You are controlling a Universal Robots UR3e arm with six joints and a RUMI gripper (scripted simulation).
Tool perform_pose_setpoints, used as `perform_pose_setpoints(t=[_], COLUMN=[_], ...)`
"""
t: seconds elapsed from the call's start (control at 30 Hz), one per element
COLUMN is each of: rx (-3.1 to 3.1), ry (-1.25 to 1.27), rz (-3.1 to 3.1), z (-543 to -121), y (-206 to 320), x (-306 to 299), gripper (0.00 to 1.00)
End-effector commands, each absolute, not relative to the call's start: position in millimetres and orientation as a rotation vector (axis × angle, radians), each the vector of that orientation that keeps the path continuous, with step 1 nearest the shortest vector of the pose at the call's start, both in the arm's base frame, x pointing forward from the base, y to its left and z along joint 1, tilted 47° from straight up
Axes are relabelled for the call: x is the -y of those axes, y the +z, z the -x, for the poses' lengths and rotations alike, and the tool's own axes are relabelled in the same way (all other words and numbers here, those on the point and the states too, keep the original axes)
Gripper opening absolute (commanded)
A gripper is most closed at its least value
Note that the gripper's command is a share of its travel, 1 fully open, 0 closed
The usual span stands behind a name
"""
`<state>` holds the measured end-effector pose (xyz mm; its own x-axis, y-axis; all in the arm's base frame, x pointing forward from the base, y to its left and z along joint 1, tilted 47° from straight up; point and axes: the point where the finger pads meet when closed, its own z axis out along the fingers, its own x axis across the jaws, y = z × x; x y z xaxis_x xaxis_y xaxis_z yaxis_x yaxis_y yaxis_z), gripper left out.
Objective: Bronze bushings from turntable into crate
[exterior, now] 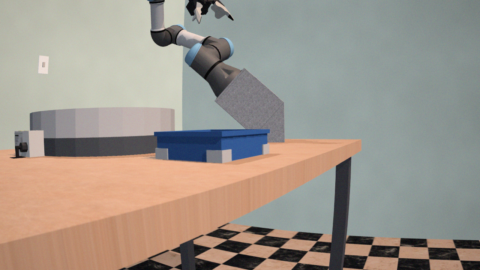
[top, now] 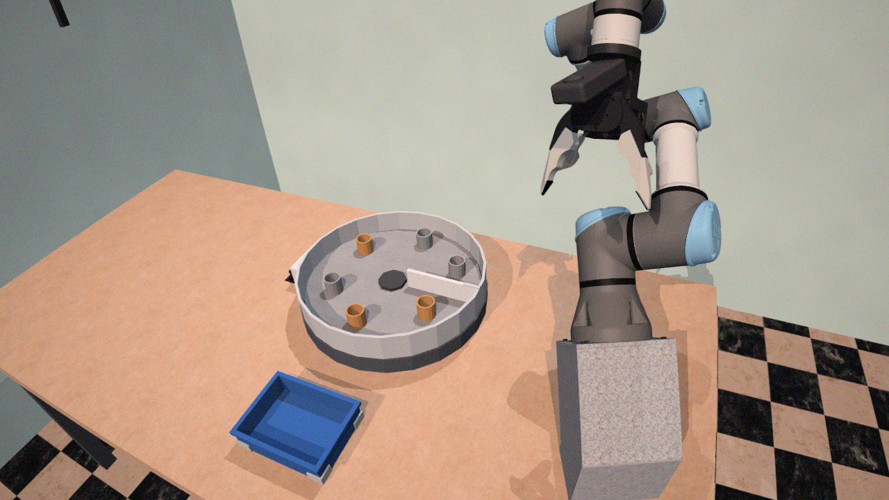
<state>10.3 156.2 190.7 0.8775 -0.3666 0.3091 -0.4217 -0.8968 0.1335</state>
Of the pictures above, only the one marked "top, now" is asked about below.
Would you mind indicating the bronze bushing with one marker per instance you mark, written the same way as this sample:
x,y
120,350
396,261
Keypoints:
x,y
365,246
359,319
426,308

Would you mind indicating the grey metal bushing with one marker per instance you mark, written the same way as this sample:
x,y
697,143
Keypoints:
x,y
456,266
424,238
333,283

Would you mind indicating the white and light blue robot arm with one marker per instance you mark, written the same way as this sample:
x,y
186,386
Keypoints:
x,y
682,227

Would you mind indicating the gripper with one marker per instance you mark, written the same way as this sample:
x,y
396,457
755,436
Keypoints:
x,y
613,114

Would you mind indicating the blue crate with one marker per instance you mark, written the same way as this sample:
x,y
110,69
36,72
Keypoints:
x,y
299,425

